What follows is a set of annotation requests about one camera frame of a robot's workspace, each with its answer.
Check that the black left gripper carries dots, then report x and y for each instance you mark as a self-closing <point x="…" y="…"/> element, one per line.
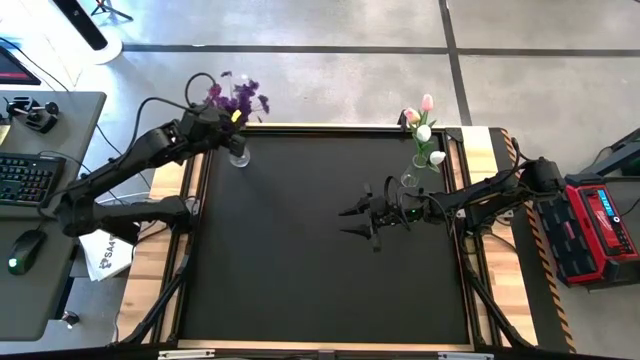
<point x="202" y="127"/>

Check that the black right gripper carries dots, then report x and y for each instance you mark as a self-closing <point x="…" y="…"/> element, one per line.
<point x="385" y="212"/>

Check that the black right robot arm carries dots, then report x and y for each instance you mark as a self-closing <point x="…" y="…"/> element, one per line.
<point x="480" y="200"/>

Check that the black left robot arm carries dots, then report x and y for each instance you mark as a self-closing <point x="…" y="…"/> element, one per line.
<point x="125" y="160"/>

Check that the round clear glass vase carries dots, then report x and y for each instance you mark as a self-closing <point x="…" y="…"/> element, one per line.
<point x="240" y="160"/>

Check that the tall clear glass vase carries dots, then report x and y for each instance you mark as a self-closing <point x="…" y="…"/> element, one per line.
<point x="411" y="175"/>

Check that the black clip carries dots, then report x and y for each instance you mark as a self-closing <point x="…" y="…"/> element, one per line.
<point x="402" y="120"/>

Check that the white floor stand base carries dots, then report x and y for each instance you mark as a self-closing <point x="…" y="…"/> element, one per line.
<point x="107" y="52"/>

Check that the white printed paper sheet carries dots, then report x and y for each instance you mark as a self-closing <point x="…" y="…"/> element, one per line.
<point x="107" y="260"/>

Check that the black tripod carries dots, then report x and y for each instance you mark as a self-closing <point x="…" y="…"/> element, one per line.
<point x="107" y="7"/>

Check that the yellow black hazard strip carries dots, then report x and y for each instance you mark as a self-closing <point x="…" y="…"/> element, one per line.
<point x="542" y="270"/>

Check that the black slanted panel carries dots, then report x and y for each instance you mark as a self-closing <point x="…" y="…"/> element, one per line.
<point x="82" y="25"/>

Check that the black clamp gadget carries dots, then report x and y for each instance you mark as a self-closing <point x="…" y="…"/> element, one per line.
<point x="35" y="117"/>

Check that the black backlit keyboard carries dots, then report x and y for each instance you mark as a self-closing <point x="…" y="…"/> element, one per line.
<point x="30" y="180"/>

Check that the dark monitor with red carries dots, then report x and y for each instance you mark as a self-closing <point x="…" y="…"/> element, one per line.
<point x="15" y="70"/>

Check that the red tool case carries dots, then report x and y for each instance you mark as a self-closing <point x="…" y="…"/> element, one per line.
<point x="595" y="230"/>

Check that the black computer mouse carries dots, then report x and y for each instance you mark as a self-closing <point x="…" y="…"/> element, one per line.
<point x="25" y="252"/>

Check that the small black knob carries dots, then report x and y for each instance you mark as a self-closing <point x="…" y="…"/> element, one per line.
<point x="70" y="317"/>

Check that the gray desk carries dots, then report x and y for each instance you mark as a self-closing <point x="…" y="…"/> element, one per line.
<point x="50" y="300"/>

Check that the black table frame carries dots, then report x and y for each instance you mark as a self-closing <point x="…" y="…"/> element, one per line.
<point x="275" y="355"/>

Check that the silver metal bracket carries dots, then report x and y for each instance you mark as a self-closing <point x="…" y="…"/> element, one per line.
<point x="185" y="354"/>
<point x="465" y="356"/>

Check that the black cart frame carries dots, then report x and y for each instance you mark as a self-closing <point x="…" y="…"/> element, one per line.
<point x="617" y="155"/>

